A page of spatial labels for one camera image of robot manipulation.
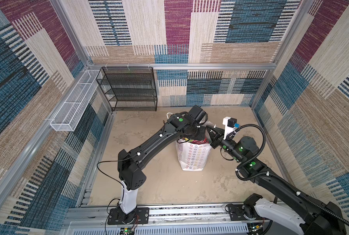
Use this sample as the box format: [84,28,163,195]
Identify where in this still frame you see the black wire shelf rack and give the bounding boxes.
[96,67,158,112]

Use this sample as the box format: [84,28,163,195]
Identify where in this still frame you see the white wire wall basket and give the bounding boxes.
[50,70,100,132]

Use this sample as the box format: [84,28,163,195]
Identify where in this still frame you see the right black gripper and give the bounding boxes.
[205,125,243,163]

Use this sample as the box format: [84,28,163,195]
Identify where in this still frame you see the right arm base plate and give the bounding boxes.
[224,203,270,221]

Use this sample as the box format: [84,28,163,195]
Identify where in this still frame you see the aluminium mounting rail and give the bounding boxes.
[60,203,274,235]

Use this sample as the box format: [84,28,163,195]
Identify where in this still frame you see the white paper bag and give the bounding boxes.
[166,112,218,172]

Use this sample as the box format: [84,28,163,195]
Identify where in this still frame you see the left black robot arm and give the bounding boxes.
[117,105,208,215]

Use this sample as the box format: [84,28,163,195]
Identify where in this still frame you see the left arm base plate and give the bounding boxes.
[107,207,150,225]

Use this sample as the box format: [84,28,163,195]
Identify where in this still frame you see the orange candy bag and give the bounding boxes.
[183,138,209,145]

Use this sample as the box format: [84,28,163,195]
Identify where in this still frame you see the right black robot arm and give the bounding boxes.
[206,124,346,235]

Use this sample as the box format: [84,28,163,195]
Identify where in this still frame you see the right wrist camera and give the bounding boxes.
[222,117,240,140]

